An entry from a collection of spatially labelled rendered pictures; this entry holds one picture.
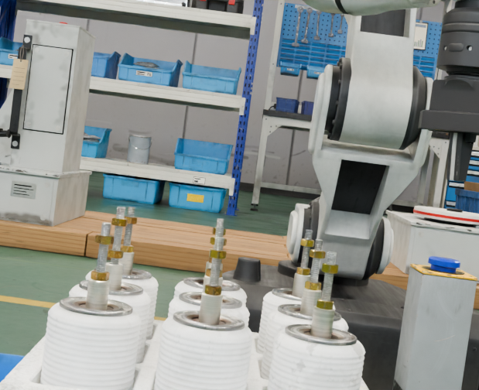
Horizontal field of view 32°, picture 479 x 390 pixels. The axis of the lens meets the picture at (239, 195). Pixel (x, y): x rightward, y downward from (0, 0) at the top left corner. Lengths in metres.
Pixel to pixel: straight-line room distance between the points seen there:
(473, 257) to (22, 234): 1.57
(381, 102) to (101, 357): 0.72
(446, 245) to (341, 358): 2.19
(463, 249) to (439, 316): 1.97
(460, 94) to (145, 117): 8.38
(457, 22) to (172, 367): 0.54
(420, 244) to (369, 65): 1.66
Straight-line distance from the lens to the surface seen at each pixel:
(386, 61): 1.43
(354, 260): 1.64
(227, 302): 1.00
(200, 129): 9.32
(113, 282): 1.00
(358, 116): 1.39
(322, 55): 6.96
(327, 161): 1.45
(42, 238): 2.98
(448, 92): 1.09
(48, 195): 3.04
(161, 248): 2.91
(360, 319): 1.42
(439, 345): 1.09
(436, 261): 1.09
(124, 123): 9.42
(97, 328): 0.85
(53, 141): 3.10
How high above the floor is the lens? 0.43
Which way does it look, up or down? 3 degrees down
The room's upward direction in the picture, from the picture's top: 7 degrees clockwise
